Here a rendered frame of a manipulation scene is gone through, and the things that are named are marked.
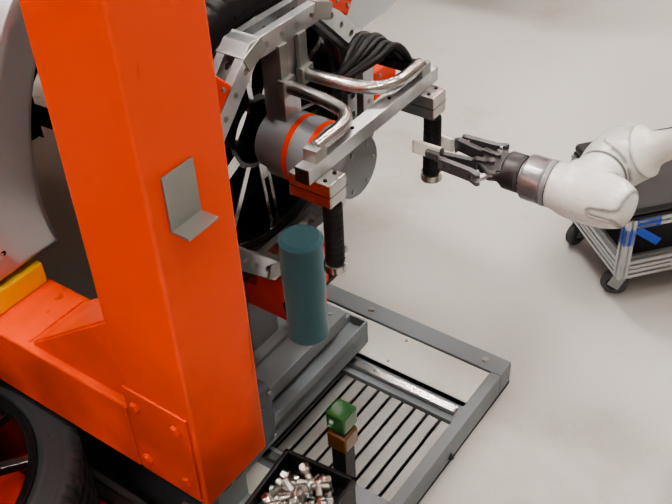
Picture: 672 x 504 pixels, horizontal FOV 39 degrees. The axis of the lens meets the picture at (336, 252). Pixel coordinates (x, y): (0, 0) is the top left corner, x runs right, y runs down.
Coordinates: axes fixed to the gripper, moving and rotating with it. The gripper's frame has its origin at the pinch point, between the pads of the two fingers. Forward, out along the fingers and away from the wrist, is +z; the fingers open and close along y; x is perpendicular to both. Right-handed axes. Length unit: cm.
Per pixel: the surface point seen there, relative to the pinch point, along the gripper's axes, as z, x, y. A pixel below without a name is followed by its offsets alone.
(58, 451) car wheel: 31, -32, -81
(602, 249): -15, -70, 72
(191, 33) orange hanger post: -2, 52, -64
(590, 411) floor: -33, -83, 25
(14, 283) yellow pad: 50, -10, -68
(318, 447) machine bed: 15, -77, -26
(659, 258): -30, -68, 75
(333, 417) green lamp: -15, -17, -57
